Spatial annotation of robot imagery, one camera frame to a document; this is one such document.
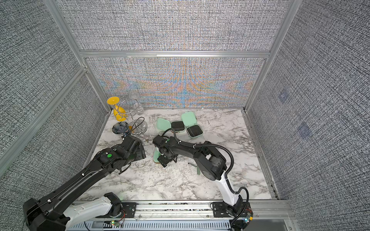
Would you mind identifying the black white patterned bowl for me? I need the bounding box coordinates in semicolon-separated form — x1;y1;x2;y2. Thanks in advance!
112;121;130;135

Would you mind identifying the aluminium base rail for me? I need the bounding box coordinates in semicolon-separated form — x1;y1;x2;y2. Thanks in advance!
63;199;299;231

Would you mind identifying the clear glass cup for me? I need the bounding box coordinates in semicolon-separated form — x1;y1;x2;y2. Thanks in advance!
129;92;144;115

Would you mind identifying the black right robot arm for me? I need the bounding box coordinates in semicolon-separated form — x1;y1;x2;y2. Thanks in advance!
153;129;252;218

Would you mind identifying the green nail kit case front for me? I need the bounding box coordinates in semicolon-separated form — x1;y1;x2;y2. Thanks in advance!
153;148;161;164

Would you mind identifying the yellow plastic cup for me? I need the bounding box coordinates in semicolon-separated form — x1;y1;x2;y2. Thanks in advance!
113;105;126;122

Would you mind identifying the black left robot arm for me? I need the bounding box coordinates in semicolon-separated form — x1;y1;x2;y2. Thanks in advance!
22;135;146;231

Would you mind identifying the green nail kit case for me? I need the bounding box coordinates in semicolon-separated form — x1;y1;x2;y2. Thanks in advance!
153;148;161;164
181;111;203;138
156;118;185;132

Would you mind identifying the yellow cup on stand top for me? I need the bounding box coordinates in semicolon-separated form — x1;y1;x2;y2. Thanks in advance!
107;96;119;105

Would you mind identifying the chrome cup holder stand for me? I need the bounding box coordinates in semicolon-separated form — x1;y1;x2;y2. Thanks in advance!
117;97;148;135

